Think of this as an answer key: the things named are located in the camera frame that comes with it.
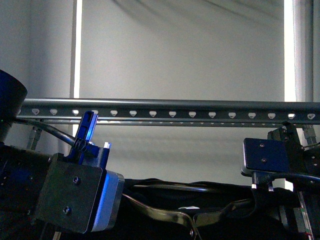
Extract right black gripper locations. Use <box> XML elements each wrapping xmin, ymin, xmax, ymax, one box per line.
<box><xmin>267</xmin><ymin>123</ymin><xmax>320</xmax><ymax>235</ymax></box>

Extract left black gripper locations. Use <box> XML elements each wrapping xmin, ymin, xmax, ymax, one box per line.
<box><xmin>0</xmin><ymin>143</ymin><xmax>55</xmax><ymax>240</ymax></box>

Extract black t-shirt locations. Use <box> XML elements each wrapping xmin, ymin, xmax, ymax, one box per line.
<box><xmin>61</xmin><ymin>178</ymin><xmax>309</xmax><ymax>240</ymax></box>

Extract right grey rack support strut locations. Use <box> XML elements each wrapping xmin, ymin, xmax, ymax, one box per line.
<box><xmin>302</xmin><ymin>124</ymin><xmax>318</xmax><ymax>148</ymax></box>

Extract grey rack support strut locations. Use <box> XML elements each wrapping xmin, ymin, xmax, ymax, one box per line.
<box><xmin>26</xmin><ymin>126</ymin><xmax>42</xmax><ymax>150</ymax></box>
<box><xmin>302</xmin><ymin>124</ymin><xmax>318</xmax><ymax>148</ymax></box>

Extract left grey rack support strut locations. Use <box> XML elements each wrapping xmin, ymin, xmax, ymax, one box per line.
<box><xmin>26</xmin><ymin>126</ymin><xmax>42</xmax><ymax>150</ymax></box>

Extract black right camera cable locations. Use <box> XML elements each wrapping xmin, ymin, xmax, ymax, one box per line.
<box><xmin>251</xmin><ymin>171</ymin><xmax>320</xmax><ymax>192</ymax></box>

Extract black camera cable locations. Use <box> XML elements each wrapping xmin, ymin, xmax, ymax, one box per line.
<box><xmin>11</xmin><ymin>117</ymin><xmax>87</xmax><ymax>153</ymax></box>
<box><xmin>251</xmin><ymin>171</ymin><xmax>320</xmax><ymax>192</ymax></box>

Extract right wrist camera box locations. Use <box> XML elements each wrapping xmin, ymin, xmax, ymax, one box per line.
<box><xmin>241</xmin><ymin>138</ymin><xmax>290</xmax><ymax>177</ymax></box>

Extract black left camera cable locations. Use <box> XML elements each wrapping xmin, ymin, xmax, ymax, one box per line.
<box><xmin>11</xmin><ymin>117</ymin><xmax>87</xmax><ymax>153</ymax></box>

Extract blue camera mount bracket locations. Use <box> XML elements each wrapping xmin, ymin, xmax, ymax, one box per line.
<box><xmin>66</xmin><ymin>111</ymin><xmax>111</xmax><ymax>169</ymax></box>

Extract grey perforated clothes rail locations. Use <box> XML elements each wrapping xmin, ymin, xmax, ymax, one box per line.
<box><xmin>17</xmin><ymin>98</ymin><xmax>320</xmax><ymax>128</ymax></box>

